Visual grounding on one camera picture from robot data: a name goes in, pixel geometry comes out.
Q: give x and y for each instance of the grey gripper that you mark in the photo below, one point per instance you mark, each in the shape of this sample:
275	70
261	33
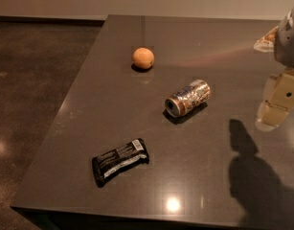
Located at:
288	43

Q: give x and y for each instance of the orange soda can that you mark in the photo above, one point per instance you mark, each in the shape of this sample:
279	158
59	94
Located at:
185	100

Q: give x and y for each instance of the orange fruit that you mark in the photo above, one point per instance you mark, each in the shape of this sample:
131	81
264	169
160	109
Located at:
143	58

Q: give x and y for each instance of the black snack bar wrapper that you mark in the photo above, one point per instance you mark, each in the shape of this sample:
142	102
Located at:
119	160

